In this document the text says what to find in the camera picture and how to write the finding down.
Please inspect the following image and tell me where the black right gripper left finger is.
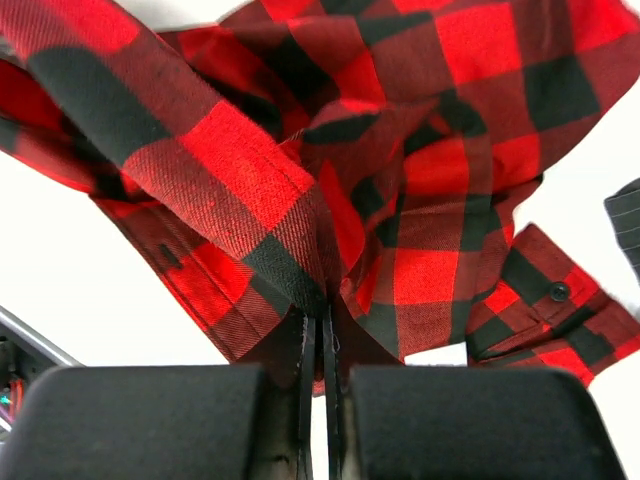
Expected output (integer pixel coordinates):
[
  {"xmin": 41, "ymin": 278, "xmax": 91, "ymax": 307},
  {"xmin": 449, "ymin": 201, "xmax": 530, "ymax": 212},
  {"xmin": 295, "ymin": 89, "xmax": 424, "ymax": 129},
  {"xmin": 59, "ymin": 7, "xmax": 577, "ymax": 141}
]
[{"xmin": 1, "ymin": 309, "xmax": 316, "ymax": 479}]

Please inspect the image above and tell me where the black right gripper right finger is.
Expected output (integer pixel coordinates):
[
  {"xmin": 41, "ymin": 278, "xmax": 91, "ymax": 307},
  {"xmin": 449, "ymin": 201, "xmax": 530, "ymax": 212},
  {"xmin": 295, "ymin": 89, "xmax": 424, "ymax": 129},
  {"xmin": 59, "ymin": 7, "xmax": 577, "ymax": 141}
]
[{"xmin": 322, "ymin": 302, "xmax": 624, "ymax": 479}]

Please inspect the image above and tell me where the red black checked shirt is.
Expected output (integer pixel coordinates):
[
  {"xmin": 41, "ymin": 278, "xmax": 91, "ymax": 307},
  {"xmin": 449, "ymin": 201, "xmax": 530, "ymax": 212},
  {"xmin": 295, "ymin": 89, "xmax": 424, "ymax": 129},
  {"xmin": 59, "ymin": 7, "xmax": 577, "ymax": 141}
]
[{"xmin": 1, "ymin": 1, "xmax": 639, "ymax": 384}]

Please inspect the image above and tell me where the dark grey striped shirt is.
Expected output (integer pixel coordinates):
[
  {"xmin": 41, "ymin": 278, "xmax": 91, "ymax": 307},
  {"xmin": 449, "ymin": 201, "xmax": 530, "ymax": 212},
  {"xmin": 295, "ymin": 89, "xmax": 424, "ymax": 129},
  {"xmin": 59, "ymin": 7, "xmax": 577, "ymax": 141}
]
[{"xmin": 604, "ymin": 179, "xmax": 640, "ymax": 278}]

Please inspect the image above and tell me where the aluminium mounting rail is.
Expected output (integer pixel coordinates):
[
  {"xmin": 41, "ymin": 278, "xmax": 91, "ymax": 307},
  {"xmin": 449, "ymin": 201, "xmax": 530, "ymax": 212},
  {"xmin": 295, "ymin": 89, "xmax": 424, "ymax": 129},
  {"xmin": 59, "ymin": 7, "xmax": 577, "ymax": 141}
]
[{"xmin": 0, "ymin": 307, "xmax": 80, "ymax": 445}]

